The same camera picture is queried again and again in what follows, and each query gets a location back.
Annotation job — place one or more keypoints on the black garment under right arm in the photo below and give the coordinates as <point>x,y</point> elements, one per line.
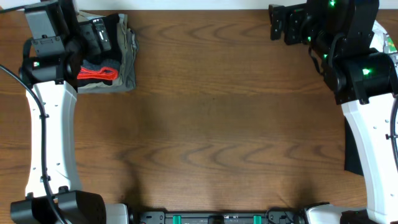
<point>352,160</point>

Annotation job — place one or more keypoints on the folded khaki trousers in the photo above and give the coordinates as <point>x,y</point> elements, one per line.
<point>122,28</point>

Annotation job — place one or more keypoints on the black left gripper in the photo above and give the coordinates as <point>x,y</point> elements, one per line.
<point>87,34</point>

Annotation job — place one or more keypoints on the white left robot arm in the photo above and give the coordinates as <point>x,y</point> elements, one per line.
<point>53,193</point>

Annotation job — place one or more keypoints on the folded grey trousers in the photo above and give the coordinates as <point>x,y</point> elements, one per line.
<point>127,77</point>

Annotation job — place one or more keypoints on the white crumpled cloth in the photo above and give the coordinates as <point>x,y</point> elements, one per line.
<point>382,42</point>

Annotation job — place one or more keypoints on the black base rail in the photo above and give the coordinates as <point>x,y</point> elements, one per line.
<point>272,216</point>

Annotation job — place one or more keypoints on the black leggings with red waistband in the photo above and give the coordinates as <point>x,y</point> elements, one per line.
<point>99,66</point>

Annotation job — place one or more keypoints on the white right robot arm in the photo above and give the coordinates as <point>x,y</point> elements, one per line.
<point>358,62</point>

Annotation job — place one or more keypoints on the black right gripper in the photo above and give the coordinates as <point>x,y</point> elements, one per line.
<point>294,17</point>

